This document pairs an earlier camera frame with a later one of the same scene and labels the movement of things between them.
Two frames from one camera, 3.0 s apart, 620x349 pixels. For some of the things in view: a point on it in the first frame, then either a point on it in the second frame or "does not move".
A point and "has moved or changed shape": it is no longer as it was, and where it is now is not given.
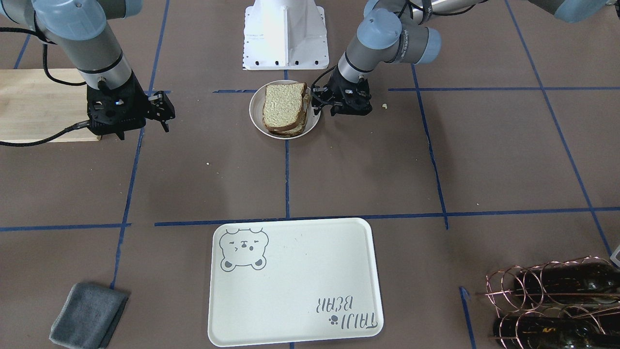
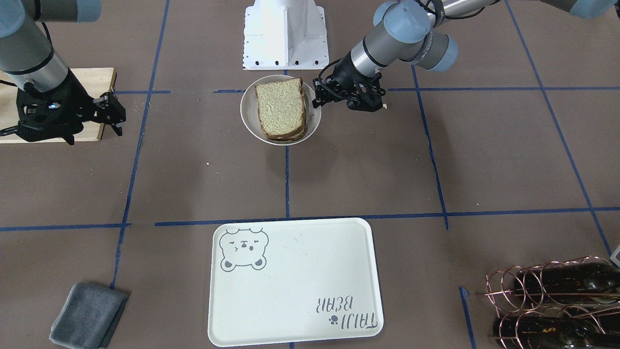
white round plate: [256, 111] has moved or changed shape
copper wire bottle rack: [573, 304] does not move
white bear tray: [291, 281] does not move
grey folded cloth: [89, 318] does not move
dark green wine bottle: [586, 283] does not move
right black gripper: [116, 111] to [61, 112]
